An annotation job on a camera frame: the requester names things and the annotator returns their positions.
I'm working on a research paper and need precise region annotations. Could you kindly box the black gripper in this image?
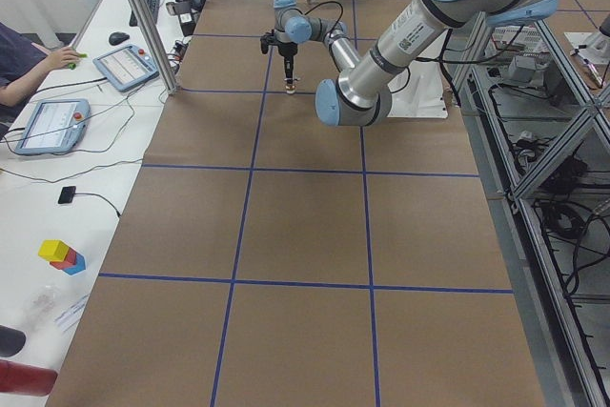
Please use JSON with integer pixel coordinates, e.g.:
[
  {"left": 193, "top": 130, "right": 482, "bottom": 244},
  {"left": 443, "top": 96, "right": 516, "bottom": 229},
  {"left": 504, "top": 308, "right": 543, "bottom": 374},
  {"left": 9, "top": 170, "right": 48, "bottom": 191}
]
[{"left": 278, "top": 42, "right": 296, "bottom": 81}]

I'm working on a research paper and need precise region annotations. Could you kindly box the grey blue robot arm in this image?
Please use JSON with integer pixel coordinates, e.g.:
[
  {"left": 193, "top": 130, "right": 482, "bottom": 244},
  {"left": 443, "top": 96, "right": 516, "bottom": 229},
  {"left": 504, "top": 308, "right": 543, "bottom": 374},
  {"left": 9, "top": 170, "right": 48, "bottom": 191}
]
[{"left": 271, "top": 0, "right": 559, "bottom": 127}]

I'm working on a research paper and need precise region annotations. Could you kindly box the far blue teach pendant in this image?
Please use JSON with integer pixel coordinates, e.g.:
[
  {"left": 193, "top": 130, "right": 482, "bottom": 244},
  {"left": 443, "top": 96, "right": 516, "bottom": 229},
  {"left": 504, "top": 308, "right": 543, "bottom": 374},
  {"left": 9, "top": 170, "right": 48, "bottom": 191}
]
[{"left": 92, "top": 44, "right": 158, "bottom": 92}]

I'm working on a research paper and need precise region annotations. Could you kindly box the blue teach pendant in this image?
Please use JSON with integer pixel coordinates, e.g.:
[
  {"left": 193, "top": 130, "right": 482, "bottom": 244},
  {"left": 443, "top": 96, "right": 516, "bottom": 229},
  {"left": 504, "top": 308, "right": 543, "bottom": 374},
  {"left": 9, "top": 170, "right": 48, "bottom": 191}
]
[
  {"left": 92, "top": 44, "right": 158, "bottom": 92},
  {"left": 14, "top": 99, "right": 91, "bottom": 156}
]

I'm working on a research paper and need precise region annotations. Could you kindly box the black computer mouse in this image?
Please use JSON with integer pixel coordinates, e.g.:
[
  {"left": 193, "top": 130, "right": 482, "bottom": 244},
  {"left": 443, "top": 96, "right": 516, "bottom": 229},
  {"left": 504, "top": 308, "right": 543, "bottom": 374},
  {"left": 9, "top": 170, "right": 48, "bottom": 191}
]
[{"left": 108, "top": 31, "right": 130, "bottom": 46}]

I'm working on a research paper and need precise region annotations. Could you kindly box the near blue teach pendant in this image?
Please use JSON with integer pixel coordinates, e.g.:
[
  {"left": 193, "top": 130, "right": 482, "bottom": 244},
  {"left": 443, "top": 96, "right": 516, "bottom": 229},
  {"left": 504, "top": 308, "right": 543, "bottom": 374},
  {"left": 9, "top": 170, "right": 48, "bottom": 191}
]
[{"left": 14, "top": 99, "right": 91, "bottom": 156}]

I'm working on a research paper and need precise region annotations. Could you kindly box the small black box device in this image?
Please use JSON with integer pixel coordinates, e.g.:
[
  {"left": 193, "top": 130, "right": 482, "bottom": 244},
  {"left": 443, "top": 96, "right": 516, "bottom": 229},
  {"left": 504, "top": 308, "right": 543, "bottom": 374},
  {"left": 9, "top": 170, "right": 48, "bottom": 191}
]
[{"left": 57, "top": 186, "right": 76, "bottom": 205}]

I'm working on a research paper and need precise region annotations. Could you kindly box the seated person dark shirt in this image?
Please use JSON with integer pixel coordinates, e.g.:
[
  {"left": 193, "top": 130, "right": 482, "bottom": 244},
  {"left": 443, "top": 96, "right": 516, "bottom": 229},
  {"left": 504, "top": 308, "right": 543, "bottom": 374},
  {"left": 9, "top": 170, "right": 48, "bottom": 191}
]
[{"left": 1, "top": 24, "right": 80, "bottom": 126}]

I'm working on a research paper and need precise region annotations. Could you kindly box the blue wooden block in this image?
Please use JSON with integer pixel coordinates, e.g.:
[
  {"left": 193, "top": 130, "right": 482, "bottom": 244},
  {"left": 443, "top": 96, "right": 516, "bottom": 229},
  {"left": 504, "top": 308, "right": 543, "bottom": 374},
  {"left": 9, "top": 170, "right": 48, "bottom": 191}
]
[{"left": 62, "top": 254, "right": 86, "bottom": 275}]

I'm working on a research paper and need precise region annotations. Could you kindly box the red wooden block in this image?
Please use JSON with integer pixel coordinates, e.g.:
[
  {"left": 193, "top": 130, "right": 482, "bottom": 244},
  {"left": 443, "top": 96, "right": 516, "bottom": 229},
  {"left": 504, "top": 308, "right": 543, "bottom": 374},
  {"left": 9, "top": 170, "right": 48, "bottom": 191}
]
[{"left": 50, "top": 249, "right": 78, "bottom": 271}]

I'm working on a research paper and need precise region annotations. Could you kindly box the yellow wooden block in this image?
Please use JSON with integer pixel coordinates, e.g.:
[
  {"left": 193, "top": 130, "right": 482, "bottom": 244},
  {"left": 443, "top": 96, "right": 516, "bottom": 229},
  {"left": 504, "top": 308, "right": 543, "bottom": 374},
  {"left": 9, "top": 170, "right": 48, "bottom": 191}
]
[{"left": 38, "top": 239, "right": 70, "bottom": 262}]

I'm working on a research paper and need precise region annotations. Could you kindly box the red cylinder object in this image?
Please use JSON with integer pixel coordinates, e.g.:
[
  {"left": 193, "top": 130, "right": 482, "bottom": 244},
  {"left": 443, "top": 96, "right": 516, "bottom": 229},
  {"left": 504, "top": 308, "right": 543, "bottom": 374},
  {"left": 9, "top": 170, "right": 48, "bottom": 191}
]
[{"left": 1, "top": 359, "right": 58, "bottom": 397}]

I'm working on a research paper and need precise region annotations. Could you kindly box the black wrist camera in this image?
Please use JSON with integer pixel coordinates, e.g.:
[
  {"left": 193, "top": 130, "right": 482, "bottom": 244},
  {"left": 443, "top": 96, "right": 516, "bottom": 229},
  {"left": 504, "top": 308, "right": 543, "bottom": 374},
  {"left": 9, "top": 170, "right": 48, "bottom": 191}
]
[{"left": 260, "top": 32, "right": 277, "bottom": 54}]

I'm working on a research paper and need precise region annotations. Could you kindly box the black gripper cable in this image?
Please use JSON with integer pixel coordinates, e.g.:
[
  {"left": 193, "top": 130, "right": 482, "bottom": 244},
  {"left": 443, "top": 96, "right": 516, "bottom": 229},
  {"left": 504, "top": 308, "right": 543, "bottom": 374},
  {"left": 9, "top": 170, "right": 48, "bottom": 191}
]
[{"left": 304, "top": 1, "right": 345, "bottom": 39}]

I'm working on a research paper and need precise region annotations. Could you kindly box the aluminium frame post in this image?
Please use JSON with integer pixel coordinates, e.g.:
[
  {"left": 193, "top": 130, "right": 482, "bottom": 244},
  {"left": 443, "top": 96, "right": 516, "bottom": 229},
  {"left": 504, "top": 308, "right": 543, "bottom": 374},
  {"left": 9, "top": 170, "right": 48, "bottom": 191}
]
[{"left": 128, "top": 0, "right": 177, "bottom": 95}]

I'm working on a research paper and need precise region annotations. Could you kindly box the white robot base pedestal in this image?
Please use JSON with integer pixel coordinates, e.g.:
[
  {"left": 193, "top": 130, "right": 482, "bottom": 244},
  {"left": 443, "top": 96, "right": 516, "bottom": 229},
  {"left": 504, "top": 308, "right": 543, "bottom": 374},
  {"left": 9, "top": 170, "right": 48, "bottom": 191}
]
[{"left": 389, "top": 61, "right": 448, "bottom": 119}]

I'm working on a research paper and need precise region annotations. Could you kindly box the aluminium table side frame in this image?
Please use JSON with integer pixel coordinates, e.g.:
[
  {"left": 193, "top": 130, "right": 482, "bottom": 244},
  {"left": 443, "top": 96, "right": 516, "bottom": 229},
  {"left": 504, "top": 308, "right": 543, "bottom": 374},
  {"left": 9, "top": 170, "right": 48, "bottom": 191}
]
[{"left": 455, "top": 11, "right": 609, "bottom": 406}]

